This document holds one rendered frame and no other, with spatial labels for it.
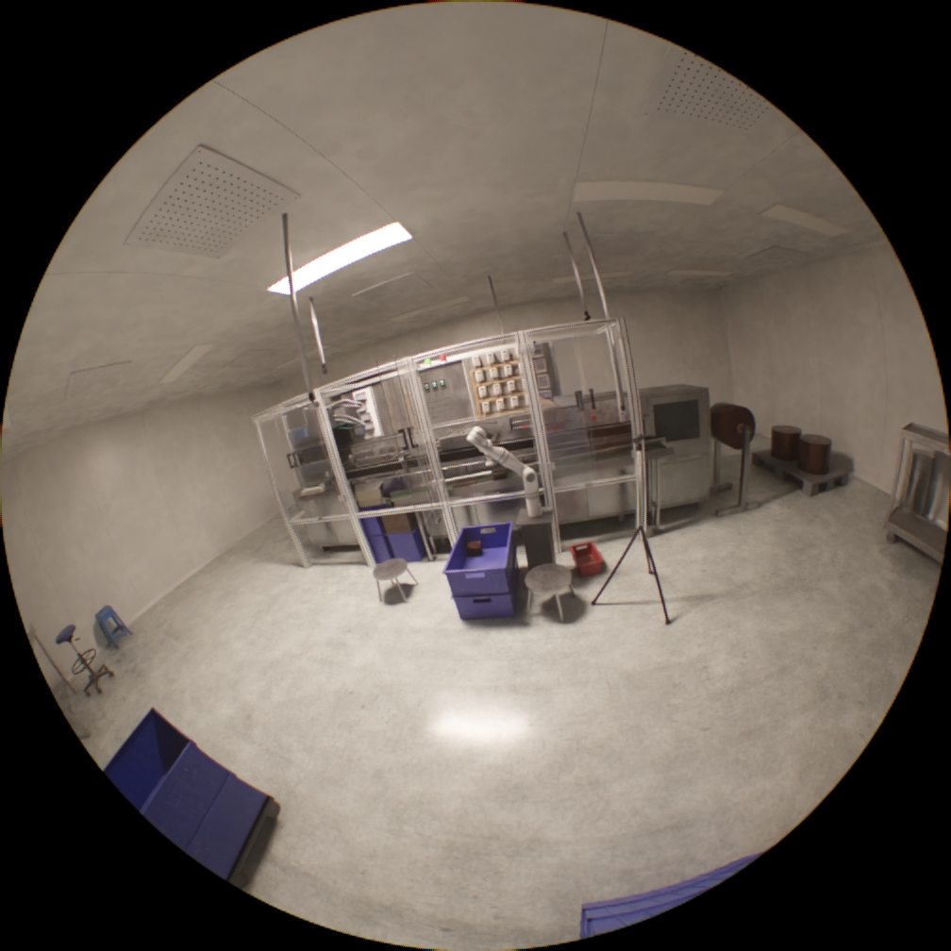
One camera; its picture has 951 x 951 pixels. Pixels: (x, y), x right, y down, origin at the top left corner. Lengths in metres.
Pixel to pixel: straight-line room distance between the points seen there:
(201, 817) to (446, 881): 0.94
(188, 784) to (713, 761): 2.02
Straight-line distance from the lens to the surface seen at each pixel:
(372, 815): 1.69
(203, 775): 1.56
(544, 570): 2.10
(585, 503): 2.88
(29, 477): 5.38
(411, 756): 1.72
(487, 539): 2.46
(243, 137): 1.56
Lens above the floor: 1.48
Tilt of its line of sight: 17 degrees down
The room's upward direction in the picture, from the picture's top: 13 degrees counter-clockwise
